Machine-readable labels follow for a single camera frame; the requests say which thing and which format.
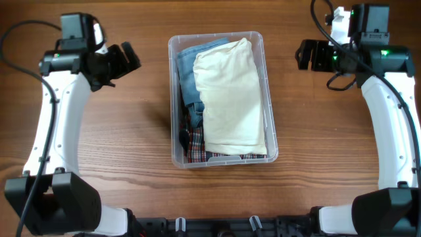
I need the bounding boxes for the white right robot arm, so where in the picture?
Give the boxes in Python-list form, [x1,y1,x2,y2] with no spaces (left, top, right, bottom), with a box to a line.
[295,3,420,236]

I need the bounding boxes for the cream cloth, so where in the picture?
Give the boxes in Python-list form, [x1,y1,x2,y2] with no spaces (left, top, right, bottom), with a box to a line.
[193,38,267,155]

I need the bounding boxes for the clear plastic container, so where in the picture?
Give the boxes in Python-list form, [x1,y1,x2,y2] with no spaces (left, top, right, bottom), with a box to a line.
[168,31,279,169]

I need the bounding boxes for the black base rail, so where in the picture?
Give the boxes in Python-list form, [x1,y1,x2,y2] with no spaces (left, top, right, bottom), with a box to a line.
[137,215,324,237]

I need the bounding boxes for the blue jeans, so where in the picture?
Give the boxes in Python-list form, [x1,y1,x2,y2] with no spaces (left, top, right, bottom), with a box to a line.
[177,38,230,128]

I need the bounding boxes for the plaid checkered shorts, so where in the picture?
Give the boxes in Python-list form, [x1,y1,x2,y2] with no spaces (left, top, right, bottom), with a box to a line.
[178,113,267,164]

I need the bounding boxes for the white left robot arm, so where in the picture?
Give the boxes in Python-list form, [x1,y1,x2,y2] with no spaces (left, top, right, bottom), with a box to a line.
[5,13,146,236]

